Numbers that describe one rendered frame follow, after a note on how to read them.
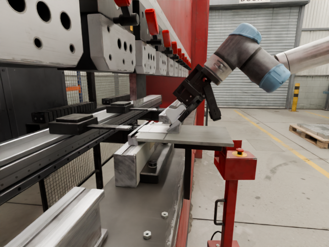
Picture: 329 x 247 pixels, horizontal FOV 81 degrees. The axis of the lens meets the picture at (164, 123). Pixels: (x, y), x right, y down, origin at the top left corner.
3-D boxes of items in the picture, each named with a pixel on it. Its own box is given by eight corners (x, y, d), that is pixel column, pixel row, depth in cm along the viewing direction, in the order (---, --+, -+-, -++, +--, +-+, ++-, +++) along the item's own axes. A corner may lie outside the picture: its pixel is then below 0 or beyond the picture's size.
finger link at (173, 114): (155, 121, 59) (175, 98, 59) (170, 134, 60) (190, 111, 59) (155, 121, 56) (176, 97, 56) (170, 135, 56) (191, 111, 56)
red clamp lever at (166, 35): (170, 28, 62) (173, 52, 71) (157, 29, 63) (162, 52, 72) (169, 32, 62) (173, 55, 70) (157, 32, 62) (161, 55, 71)
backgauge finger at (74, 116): (123, 138, 59) (123, 122, 58) (49, 134, 63) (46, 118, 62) (136, 128, 70) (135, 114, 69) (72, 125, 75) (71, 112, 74)
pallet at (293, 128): (375, 151, 316) (377, 142, 313) (320, 148, 328) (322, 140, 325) (327, 132, 431) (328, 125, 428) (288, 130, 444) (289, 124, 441)
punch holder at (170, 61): (168, 75, 87) (168, 36, 83) (150, 75, 88) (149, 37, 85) (173, 76, 101) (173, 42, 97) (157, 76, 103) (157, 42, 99)
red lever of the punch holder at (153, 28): (156, 6, 43) (162, 42, 52) (138, 7, 44) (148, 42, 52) (155, 11, 42) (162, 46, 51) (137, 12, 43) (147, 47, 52)
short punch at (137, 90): (136, 107, 56) (135, 73, 54) (130, 107, 56) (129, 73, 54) (146, 103, 66) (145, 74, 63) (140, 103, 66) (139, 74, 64)
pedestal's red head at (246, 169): (255, 180, 98) (259, 146, 94) (223, 180, 97) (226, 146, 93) (239, 163, 117) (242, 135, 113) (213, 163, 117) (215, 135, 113)
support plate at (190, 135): (233, 147, 49) (234, 143, 49) (135, 141, 54) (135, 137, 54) (225, 129, 67) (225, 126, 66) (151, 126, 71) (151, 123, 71)
